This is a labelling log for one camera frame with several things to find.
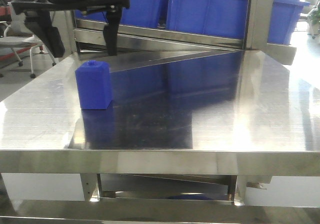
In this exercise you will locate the blue bin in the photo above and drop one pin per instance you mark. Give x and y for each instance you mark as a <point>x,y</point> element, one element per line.
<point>284,17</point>
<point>145,13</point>
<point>220,18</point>

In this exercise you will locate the blue bin centre left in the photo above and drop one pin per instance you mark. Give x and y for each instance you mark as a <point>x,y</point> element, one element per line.
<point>145,13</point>

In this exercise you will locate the blue part with small knob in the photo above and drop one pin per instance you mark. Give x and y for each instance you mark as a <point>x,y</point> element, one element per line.
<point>94,86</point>

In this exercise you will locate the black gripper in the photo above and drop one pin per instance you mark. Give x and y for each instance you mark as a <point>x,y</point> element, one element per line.
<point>38,19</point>

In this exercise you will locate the stainless steel shelf rack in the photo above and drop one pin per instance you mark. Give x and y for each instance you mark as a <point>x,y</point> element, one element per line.
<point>257,25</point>

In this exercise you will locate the white potted plant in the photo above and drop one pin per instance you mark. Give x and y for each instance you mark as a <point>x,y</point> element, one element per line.
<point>313,18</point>

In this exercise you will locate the blue bin far right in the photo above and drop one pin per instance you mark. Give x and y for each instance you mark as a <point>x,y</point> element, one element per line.
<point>284,17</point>

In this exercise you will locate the grey office chair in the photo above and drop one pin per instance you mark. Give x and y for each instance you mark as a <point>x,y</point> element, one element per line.
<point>20,42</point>

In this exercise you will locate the blue bin centre right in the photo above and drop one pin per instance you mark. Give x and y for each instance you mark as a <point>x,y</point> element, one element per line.
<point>220,18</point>

